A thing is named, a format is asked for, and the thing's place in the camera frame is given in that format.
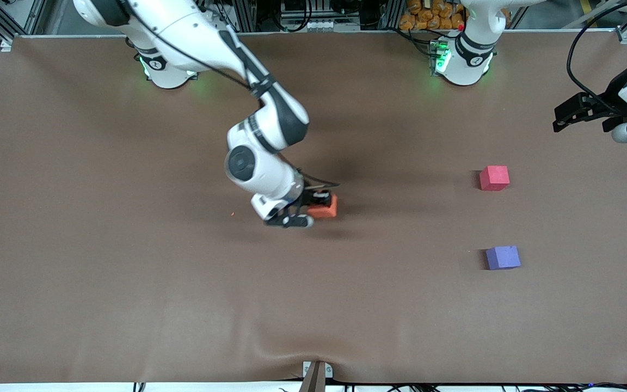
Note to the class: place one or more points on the brown camera post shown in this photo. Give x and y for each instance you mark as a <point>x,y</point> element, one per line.
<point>313,381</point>

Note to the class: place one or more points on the red foam block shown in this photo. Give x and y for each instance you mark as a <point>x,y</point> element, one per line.
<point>494,178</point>

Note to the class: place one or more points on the bag of orange items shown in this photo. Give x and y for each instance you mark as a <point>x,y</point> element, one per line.
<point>428,16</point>

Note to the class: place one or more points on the brown table mat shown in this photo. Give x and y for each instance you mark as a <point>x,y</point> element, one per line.
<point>313,299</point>

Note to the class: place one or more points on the orange foam block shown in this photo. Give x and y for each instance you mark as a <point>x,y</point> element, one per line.
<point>325,211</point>

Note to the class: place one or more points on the metal clamp bracket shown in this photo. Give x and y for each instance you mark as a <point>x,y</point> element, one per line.
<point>307,369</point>

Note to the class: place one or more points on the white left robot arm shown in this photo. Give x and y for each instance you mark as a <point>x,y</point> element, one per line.
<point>466,68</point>

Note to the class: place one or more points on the white connector row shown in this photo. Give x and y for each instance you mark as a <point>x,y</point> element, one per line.
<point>324,25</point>

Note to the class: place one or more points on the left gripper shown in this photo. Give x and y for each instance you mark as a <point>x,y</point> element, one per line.
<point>610,96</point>

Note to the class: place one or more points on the purple foam block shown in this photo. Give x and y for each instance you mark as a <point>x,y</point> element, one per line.
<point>503,257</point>

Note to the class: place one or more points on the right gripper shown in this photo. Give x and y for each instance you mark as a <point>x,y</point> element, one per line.
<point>309,198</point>

